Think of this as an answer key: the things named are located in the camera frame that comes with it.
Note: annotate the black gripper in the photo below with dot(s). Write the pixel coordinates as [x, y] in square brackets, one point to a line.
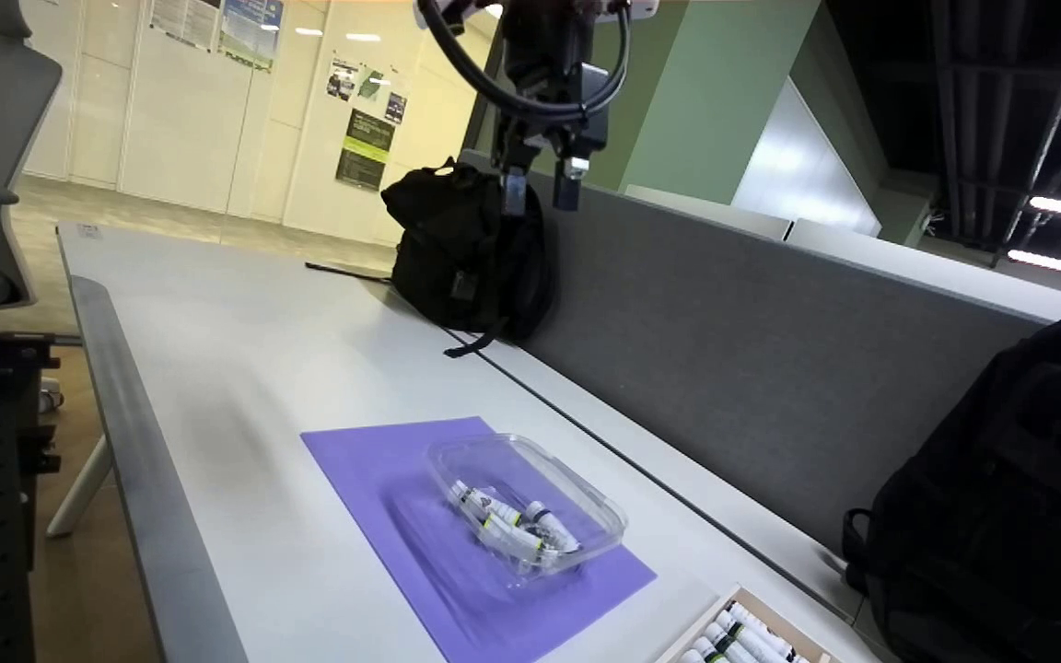
[553, 111]

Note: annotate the clear plastic tray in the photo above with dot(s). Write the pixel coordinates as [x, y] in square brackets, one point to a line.
[579, 492]

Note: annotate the white table leg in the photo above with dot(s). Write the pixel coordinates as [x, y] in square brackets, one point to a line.
[77, 489]

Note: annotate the grey partition panel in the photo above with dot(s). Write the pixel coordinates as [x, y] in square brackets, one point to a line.
[739, 346]

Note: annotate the small white bottle black cap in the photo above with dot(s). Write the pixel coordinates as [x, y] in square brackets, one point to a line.
[469, 500]
[758, 627]
[727, 643]
[514, 540]
[550, 525]

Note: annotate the small wall photo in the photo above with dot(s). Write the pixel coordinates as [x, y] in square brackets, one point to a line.
[396, 107]
[340, 83]
[370, 85]

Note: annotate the large wall poster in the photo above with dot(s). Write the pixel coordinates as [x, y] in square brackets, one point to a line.
[250, 32]
[185, 19]

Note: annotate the wooden bottle box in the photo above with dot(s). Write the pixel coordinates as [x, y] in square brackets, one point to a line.
[677, 638]

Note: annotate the large black backpack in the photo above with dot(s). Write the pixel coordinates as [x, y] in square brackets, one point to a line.
[1010, 517]

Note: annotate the purple mat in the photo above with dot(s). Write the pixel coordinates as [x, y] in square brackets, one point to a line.
[370, 481]

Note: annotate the green black wall poster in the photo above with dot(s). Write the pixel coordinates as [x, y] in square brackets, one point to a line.
[364, 150]

